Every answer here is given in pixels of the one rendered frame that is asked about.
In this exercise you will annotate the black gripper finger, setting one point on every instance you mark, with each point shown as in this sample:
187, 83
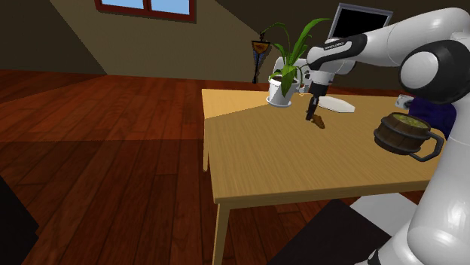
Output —
311, 108

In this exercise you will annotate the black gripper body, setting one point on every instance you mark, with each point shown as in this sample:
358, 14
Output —
319, 90

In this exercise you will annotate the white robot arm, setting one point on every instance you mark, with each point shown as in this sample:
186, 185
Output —
433, 220

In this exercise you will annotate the small brown figure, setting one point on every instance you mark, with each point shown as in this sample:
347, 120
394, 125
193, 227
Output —
318, 121

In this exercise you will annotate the green plant in white pot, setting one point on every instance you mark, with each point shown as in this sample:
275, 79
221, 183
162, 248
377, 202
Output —
281, 92

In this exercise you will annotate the light wooden table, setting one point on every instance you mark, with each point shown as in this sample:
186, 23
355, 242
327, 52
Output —
293, 158

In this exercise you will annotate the black monitor with white stand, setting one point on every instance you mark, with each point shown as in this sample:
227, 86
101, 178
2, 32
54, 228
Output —
361, 20

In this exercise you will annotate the wooden barrel mug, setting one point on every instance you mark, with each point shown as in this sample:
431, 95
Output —
400, 135

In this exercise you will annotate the black robot stand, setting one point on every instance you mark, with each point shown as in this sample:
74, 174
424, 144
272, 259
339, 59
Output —
330, 238

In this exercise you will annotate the red framed window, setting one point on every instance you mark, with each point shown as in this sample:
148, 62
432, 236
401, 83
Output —
147, 8

